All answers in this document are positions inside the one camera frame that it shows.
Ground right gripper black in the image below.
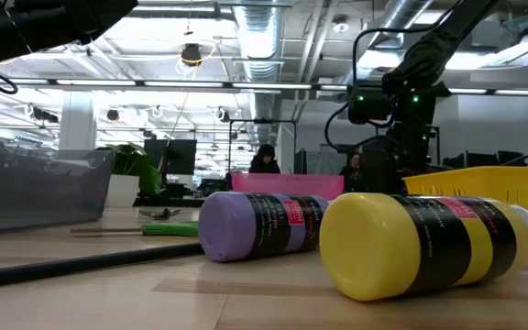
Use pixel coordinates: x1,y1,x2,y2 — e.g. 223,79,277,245
381,68,440,194

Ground yellow paint bottle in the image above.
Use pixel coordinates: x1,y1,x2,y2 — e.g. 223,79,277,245
319,192,528,303

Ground purple paint bottle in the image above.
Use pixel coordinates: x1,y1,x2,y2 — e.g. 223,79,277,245
198,191,331,263

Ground green handled scissors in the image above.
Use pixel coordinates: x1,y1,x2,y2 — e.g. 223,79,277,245
70,220,200,238

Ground long thin black paint brush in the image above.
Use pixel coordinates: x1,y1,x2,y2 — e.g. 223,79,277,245
0,242,204,291

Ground person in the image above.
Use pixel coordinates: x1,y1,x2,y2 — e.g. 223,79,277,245
247,143,281,175
338,151,367,193

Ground yellow slotted plastic basket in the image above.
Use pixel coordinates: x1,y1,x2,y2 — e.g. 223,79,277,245
402,165,528,233

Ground pink translucent plastic tray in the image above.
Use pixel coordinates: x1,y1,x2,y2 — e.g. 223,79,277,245
231,172,346,202

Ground black office monitor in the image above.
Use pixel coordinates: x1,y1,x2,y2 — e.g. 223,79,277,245
143,138,198,177

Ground long ceiling light bar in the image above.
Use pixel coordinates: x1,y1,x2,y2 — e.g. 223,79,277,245
0,77,528,97

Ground green plant in white pot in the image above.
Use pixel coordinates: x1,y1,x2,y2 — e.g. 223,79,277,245
94,142,162,208

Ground white pillar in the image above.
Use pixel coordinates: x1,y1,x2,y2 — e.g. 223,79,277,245
59,90,98,151

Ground grey translucent plastic tray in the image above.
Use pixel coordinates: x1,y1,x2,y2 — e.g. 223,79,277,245
0,104,116,236

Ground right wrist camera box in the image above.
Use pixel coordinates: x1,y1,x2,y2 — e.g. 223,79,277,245
347,88,393,126

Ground black station frame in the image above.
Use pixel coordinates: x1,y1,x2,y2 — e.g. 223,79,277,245
227,117,299,175

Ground silver slanted ventilation duct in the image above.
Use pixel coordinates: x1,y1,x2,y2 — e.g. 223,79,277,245
336,0,430,88

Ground silver round ventilation duct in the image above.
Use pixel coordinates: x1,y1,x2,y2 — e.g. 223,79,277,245
232,0,284,144

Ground black aluminium table frame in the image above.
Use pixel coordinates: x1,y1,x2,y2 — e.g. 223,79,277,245
133,195,236,208

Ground ceiling camera with yellow cable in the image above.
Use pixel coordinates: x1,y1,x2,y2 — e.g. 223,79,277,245
175,39,219,77

